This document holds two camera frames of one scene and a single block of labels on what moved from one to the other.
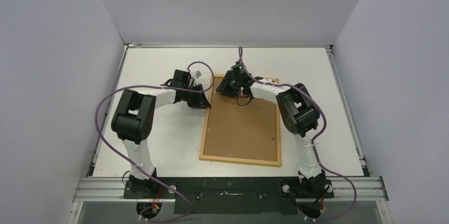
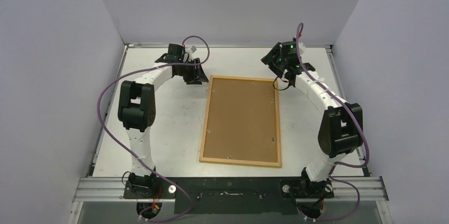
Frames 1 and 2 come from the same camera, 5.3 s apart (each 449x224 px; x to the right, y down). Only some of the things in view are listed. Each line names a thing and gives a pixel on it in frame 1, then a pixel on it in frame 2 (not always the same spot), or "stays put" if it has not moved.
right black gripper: [226, 86] to [270, 59]
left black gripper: [200, 101] to [197, 73]
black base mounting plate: [230, 195] stays put
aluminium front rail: [368, 188] stays put
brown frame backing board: [247, 132] stays put
